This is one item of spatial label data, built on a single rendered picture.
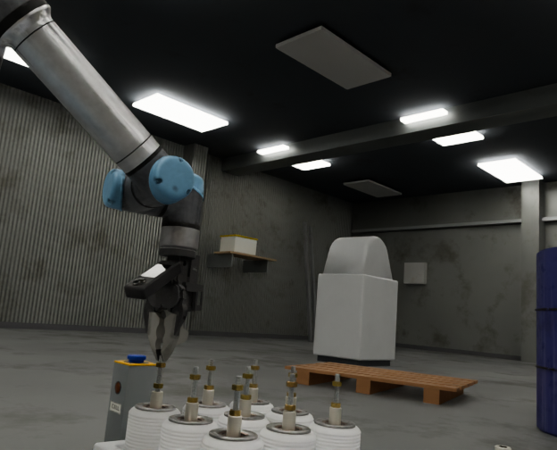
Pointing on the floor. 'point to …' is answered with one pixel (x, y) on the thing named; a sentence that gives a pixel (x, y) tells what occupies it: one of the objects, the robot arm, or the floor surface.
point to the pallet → (384, 379)
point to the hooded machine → (356, 304)
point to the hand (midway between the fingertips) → (159, 354)
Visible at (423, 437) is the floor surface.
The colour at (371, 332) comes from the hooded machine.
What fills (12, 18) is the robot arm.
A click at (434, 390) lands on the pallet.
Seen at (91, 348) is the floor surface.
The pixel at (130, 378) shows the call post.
